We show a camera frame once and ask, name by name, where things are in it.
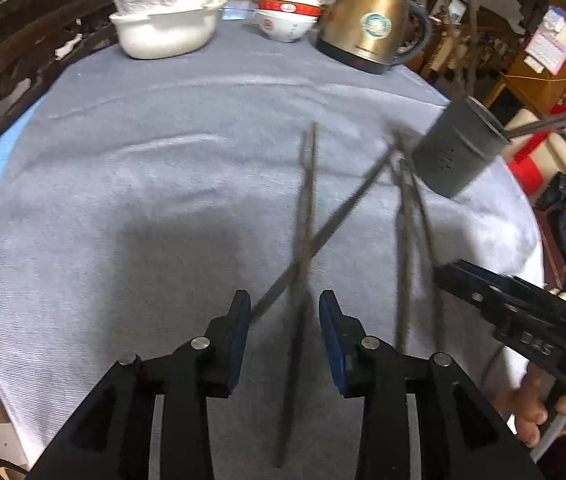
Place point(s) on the cream upholstered chair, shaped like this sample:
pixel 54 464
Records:
pixel 538 135

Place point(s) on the blue table cover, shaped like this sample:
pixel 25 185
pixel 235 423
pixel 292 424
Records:
pixel 3 160

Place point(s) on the orange wooden partition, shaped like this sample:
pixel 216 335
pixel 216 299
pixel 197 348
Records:
pixel 528 85

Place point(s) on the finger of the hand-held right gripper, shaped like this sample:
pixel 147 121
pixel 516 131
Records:
pixel 478 287

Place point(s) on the person's right hand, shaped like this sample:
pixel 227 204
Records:
pixel 530 417

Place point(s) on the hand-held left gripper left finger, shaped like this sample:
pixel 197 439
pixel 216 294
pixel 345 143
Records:
pixel 238 345

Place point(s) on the bundle of dark chopsticks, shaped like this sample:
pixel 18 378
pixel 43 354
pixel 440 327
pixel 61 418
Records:
pixel 343 210

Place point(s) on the dark carved wooden sideboard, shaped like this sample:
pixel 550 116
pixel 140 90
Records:
pixel 8 60

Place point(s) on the pink wall calendar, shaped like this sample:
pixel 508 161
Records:
pixel 553 40

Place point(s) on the grey metal chopstick holder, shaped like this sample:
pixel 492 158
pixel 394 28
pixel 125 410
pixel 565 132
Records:
pixel 455 155

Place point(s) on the white enamel pot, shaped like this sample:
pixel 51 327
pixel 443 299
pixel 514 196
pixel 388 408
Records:
pixel 163 35

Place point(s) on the golden electric kettle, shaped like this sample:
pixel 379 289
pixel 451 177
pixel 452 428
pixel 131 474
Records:
pixel 368 25

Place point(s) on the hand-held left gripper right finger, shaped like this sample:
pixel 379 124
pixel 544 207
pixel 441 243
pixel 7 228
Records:
pixel 330 350

